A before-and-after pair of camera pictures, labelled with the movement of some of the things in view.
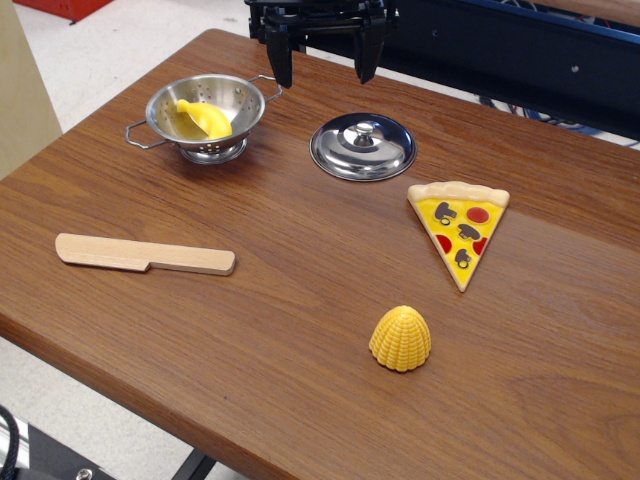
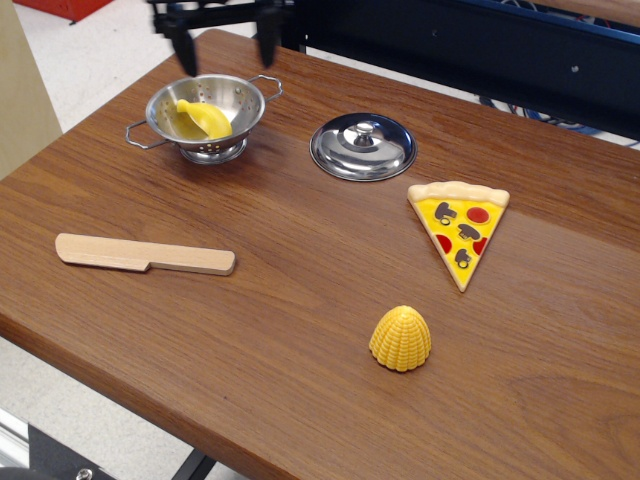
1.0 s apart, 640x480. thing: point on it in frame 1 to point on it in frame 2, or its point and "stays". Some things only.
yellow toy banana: x=213 y=123 stays
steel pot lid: x=363 y=147 stays
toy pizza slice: x=463 y=218 stays
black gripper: x=276 y=19 to x=199 y=13
